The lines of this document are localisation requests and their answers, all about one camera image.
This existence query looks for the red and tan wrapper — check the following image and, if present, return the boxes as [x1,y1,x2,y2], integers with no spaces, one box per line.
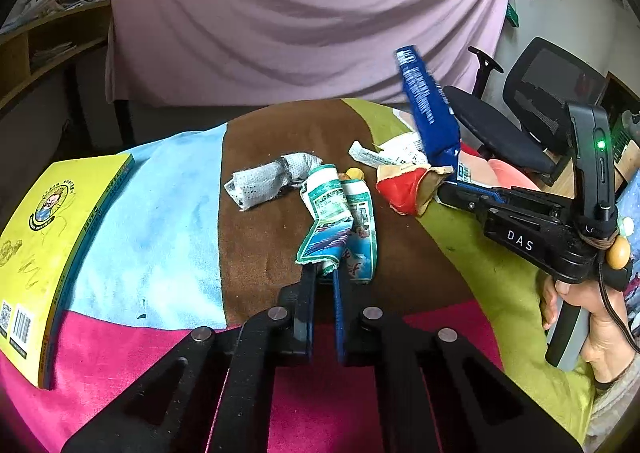
[376,164,454,218]

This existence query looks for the pink printed packet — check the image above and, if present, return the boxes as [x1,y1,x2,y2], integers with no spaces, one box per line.
[456,153,496,187]

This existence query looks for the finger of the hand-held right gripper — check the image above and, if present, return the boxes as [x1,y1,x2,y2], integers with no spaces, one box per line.
[436,186,488,220]
[451,181,504,200]

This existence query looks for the crumpled grey white tube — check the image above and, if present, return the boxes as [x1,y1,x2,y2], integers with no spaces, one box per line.
[223,152,324,212]

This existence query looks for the yellow paperback book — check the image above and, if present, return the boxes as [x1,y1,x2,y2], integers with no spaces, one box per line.
[0,153,136,390]

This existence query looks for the blue printed cloth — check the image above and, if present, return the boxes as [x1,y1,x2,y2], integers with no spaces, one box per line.
[616,183,640,314]

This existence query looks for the multicoloured patchwork blanket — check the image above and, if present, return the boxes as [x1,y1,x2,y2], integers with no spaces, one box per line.
[0,98,601,453]

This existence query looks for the pink hanging cloth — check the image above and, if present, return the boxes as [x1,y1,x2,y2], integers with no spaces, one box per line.
[104,0,516,107]

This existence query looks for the white printed paper wrapper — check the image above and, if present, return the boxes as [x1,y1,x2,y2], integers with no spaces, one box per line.
[380,132,429,167]

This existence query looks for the black cable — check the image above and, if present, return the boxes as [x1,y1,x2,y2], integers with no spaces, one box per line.
[597,278,640,352]

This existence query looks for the wooden shelf unit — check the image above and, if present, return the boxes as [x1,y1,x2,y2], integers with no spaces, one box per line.
[0,0,114,110]

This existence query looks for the person's right hand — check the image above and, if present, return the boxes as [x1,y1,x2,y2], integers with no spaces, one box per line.
[539,277,640,386]

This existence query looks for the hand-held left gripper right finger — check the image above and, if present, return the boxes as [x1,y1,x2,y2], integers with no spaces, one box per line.
[333,272,584,453]

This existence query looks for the person's right forearm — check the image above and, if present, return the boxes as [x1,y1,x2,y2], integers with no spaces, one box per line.
[585,358,640,440]

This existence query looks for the green white wrapper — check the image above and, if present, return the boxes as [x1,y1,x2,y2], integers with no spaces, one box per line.
[296,164,354,277]

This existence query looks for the black office chair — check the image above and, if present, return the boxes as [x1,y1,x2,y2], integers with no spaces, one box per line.
[442,37,609,187]

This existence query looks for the blue snack packet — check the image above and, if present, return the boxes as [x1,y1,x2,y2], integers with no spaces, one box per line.
[395,46,462,170]

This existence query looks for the white paper strip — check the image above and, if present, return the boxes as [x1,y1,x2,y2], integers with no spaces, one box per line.
[348,140,389,167]

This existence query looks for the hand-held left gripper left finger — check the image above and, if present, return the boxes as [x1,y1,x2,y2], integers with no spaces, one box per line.
[61,264,318,453]

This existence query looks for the blue white wrapper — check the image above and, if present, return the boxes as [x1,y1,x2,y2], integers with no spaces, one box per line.
[340,178,379,285]

